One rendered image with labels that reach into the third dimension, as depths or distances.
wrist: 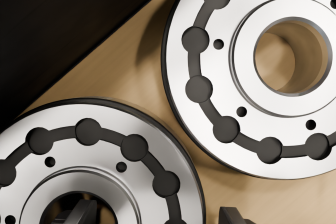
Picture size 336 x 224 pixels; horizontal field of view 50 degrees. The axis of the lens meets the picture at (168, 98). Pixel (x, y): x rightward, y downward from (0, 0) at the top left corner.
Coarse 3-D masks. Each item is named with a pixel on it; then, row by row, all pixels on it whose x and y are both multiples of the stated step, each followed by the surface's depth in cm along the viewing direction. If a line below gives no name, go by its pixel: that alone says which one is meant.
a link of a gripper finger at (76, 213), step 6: (78, 204) 15; (84, 204) 15; (90, 204) 15; (96, 204) 16; (72, 210) 14; (78, 210) 14; (84, 210) 14; (90, 210) 14; (72, 216) 13; (78, 216) 13; (84, 216) 13; (90, 216) 14; (66, 222) 13; (72, 222) 13; (78, 222) 13; (84, 222) 13; (90, 222) 14
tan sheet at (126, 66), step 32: (160, 0) 18; (128, 32) 18; (160, 32) 18; (96, 64) 18; (128, 64) 18; (256, 64) 18; (288, 64) 18; (64, 96) 18; (128, 96) 18; (160, 96) 18; (192, 160) 18; (224, 192) 18; (256, 192) 18; (288, 192) 18; (320, 192) 18
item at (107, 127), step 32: (32, 128) 15; (64, 128) 15; (96, 128) 15; (128, 128) 15; (0, 160) 15; (32, 160) 15; (64, 160) 15; (96, 160) 15; (128, 160) 15; (160, 160) 15; (0, 192) 15; (160, 192) 15; (192, 192) 15
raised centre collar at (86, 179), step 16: (48, 176) 15; (64, 176) 14; (80, 176) 14; (96, 176) 14; (112, 176) 15; (32, 192) 14; (48, 192) 14; (64, 192) 14; (80, 192) 14; (96, 192) 14; (112, 192) 14; (128, 192) 14; (32, 208) 14; (48, 208) 14; (112, 208) 14; (128, 208) 14
